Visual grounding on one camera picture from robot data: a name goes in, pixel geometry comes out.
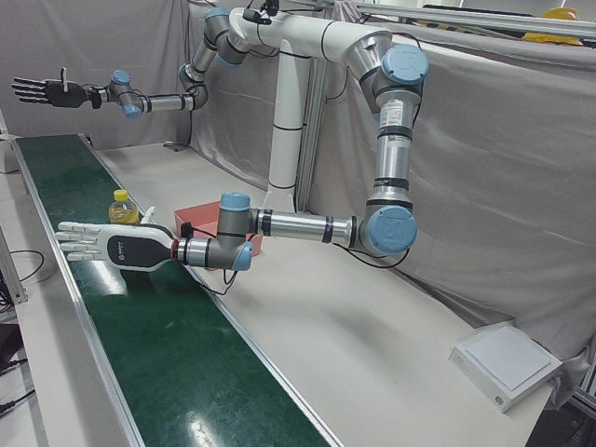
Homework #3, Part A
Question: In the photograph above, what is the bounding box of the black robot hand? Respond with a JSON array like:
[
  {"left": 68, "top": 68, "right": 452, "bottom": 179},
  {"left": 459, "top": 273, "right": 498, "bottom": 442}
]
[{"left": 10, "top": 67, "right": 90, "bottom": 110}]

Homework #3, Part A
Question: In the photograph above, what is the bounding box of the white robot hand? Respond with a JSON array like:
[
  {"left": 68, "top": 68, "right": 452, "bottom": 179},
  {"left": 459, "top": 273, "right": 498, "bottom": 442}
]
[{"left": 55, "top": 207, "right": 178, "bottom": 274}]

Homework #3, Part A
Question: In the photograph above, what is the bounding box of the yellow orange drink bottle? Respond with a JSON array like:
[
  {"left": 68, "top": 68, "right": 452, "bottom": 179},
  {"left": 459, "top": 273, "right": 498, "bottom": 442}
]
[{"left": 107, "top": 189, "right": 142, "bottom": 227}]

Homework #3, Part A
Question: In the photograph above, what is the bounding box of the red plastic basket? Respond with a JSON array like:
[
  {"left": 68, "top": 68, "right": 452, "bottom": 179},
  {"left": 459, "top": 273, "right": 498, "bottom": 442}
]
[{"left": 173, "top": 199, "right": 267, "bottom": 258}]

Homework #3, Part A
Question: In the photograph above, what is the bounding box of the green conveyor belt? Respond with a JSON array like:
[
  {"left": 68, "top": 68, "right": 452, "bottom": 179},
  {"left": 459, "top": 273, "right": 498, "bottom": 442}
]
[{"left": 10, "top": 133, "right": 346, "bottom": 447}]

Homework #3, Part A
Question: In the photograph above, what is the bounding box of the grey backdrop curtain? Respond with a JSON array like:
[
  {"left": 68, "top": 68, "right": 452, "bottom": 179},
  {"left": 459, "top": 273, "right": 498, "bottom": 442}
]
[{"left": 0, "top": 0, "right": 596, "bottom": 373}]

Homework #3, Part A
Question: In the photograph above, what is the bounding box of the white flat box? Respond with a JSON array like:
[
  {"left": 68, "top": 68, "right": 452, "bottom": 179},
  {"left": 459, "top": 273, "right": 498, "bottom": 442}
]
[{"left": 448, "top": 319, "right": 565, "bottom": 414}]

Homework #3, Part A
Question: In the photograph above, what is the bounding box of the yellow hard hat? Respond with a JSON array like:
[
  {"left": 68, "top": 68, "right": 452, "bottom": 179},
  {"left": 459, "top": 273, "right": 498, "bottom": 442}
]
[
  {"left": 521, "top": 31, "right": 584, "bottom": 47},
  {"left": 539, "top": 7, "right": 581, "bottom": 22}
]

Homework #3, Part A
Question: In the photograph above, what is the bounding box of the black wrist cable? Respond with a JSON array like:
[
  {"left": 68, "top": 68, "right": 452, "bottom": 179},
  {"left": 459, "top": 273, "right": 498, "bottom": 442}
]
[{"left": 182, "top": 222, "right": 241, "bottom": 297}]

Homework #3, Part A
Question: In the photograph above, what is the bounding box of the black floor cable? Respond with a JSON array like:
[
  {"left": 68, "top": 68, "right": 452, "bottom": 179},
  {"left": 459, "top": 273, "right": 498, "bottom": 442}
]
[{"left": 7, "top": 249, "right": 55, "bottom": 283}]

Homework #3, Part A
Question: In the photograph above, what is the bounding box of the aluminium frame post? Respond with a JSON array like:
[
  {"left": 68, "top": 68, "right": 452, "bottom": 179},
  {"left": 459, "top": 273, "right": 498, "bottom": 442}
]
[{"left": 0, "top": 223, "right": 29, "bottom": 305}]

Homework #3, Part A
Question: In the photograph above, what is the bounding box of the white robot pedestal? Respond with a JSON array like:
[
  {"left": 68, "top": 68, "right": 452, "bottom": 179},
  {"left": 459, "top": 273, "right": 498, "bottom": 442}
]
[{"left": 227, "top": 6, "right": 393, "bottom": 193}]

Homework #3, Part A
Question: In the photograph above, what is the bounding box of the black head camera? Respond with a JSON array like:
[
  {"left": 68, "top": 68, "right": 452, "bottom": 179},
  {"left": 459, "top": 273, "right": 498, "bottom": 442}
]
[{"left": 241, "top": 0, "right": 281, "bottom": 26}]

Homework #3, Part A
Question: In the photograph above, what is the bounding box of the aluminium cage frame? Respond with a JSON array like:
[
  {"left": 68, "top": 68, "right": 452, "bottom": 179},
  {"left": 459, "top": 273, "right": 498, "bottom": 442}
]
[{"left": 325, "top": 0, "right": 596, "bottom": 39}]

